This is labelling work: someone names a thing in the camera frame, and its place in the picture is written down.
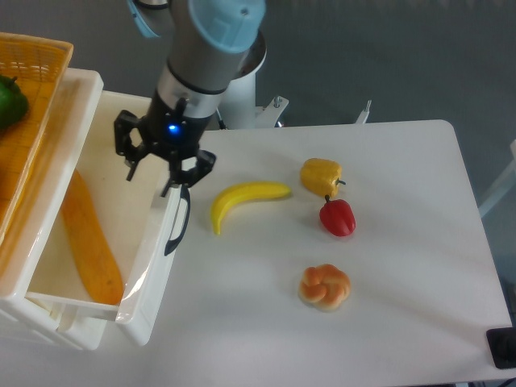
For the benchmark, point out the green bell pepper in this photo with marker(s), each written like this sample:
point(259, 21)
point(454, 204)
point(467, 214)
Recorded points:
point(14, 104)

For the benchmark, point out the black device at edge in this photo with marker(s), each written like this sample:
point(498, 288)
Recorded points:
point(502, 346)

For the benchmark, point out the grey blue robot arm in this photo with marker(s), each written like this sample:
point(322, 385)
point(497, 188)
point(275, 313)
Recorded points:
point(211, 40)

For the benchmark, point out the orange plastic basket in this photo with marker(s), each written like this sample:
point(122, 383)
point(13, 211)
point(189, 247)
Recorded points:
point(31, 71)

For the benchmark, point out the white frame at right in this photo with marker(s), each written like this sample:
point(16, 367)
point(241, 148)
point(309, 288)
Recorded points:
point(500, 187)

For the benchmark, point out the yellow banana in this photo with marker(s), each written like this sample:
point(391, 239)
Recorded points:
point(237, 194)

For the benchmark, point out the white upper drawer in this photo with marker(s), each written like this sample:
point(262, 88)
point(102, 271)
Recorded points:
point(142, 229)

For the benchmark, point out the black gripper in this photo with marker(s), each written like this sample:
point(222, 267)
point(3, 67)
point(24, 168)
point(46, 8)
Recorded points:
point(168, 133)

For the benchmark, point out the round knotted bread roll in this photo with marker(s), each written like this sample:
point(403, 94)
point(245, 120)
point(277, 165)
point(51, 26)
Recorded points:
point(325, 287)

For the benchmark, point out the white drawer cabinet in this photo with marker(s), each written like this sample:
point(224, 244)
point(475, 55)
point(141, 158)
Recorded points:
point(24, 315)

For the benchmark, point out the red bell pepper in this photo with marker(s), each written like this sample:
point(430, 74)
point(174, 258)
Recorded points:
point(337, 217)

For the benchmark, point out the white clamp post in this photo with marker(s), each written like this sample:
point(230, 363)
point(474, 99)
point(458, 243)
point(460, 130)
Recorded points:
point(364, 114)

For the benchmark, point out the yellow bell pepper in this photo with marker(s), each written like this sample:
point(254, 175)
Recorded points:
point(322, 177)

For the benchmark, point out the long orange bread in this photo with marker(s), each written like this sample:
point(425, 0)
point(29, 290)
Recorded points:
point(92, 256)

